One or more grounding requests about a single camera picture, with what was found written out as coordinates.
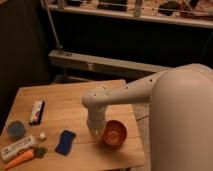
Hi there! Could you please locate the orange toy carrot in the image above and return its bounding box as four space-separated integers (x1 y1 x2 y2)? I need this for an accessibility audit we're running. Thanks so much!
4 149 34 170

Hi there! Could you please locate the white shelf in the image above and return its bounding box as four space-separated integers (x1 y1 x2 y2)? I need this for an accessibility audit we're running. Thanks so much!
40 0 213 29

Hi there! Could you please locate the orange ceramic bowl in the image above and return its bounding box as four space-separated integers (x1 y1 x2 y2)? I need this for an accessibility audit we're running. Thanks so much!
101 120 127 146

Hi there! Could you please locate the small dark round lid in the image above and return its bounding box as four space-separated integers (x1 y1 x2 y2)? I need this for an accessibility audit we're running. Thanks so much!
34 147 47 158

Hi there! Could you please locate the blue sponge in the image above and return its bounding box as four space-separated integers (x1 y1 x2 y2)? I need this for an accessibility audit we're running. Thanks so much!
55 130 76 156

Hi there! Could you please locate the metal pole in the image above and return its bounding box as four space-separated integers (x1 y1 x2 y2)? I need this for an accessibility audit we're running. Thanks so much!
40 0 64 53

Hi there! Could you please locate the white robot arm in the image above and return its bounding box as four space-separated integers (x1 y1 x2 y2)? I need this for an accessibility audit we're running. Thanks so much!
82 64 213 171

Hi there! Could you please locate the white tube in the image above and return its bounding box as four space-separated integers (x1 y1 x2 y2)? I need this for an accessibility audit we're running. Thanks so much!
1 132 47 162

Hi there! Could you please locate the black and white box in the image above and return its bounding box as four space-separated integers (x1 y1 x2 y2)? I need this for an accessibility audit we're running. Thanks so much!
29 100 45 125

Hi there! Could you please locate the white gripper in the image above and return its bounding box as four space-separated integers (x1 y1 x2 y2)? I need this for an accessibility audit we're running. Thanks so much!
87 112 106 139

